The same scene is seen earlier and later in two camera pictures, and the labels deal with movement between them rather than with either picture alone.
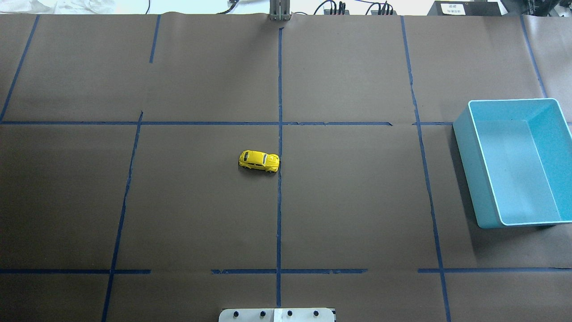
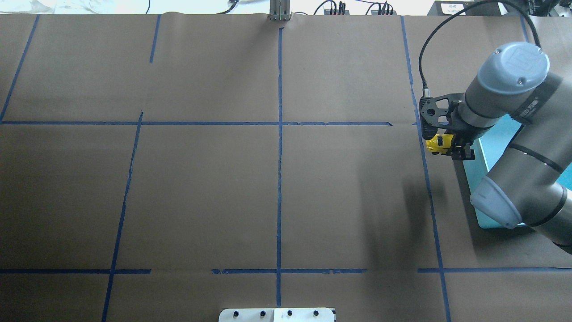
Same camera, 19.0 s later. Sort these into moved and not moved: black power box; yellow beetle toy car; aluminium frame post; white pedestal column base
Moved: yellow beetle toy car
Not moved: aluminium frame post; black power box; white pedestal column base
